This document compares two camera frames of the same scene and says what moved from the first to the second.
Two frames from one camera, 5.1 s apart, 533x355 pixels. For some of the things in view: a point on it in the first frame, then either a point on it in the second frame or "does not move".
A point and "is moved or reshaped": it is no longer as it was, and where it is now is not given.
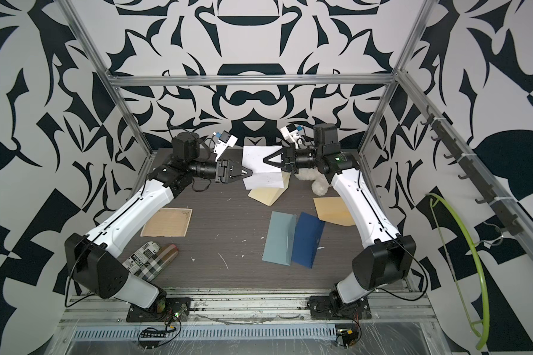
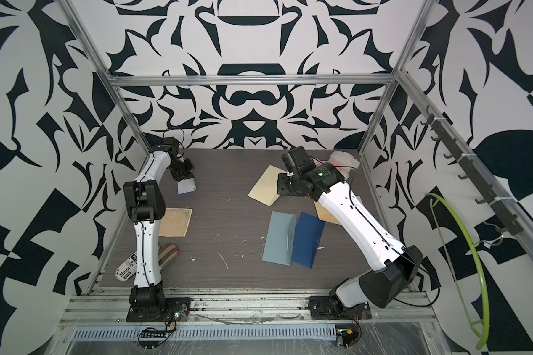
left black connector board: [150, 339] does not move
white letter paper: [264, 175] is moved or reshaped
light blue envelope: [278, 244] does not move
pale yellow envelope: [270, 196] does not move
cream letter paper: [168, 222] does not move
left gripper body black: [210, 171] -> [183, 170]
